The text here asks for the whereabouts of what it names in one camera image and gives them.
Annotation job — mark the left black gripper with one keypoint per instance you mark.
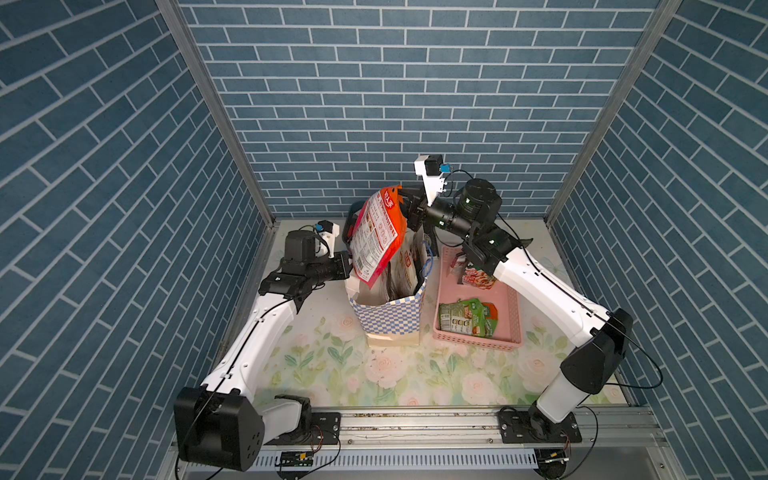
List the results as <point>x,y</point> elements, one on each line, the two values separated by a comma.
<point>341,269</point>

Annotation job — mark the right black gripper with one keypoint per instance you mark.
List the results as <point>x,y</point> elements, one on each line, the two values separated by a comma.
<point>419,211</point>

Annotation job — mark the orange seasoning packet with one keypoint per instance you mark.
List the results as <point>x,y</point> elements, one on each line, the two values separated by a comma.
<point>378,234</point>

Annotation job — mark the blue checkered paper bag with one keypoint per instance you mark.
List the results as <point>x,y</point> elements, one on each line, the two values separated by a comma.
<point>389,323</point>

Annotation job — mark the green small sachet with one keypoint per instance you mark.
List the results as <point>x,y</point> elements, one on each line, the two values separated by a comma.
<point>469,317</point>

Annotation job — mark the pink plastic basket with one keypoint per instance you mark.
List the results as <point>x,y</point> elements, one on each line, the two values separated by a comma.
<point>508,334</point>

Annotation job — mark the dark red fish seasoning packet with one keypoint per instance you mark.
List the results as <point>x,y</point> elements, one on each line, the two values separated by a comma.
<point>404,273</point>

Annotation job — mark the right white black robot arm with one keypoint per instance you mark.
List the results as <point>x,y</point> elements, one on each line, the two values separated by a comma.
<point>601,338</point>

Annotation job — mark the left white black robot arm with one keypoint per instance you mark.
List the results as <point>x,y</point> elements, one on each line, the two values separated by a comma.
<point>217,423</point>

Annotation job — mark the green circuit board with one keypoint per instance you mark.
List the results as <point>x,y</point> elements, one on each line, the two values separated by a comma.
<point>295,459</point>

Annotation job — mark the right circuit board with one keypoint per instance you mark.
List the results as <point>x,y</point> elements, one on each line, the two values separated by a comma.
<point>551,463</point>

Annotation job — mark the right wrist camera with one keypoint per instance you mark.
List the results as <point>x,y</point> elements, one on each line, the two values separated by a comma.
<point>433,172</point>

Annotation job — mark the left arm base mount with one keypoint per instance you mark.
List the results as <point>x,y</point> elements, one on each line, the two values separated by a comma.
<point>321,429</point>

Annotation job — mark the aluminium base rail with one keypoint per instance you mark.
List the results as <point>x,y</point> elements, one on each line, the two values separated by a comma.
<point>478,427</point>

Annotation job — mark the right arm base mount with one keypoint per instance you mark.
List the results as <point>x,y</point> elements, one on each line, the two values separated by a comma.
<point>531,427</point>

